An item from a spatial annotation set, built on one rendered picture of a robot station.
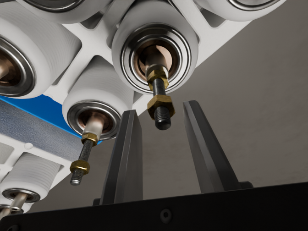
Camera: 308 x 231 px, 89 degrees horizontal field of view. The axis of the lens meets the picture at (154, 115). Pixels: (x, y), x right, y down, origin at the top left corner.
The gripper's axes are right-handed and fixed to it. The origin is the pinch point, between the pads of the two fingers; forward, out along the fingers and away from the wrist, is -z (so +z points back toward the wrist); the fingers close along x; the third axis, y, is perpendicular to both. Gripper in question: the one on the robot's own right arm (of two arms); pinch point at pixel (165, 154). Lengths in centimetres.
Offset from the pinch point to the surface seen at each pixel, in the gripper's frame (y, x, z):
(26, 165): 21.0, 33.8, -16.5
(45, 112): 14.0, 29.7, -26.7
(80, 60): 0.5, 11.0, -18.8
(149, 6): -4.8, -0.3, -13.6
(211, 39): 1.0, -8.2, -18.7
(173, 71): 1.2, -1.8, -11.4
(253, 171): 79, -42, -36
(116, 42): -2.7, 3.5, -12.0
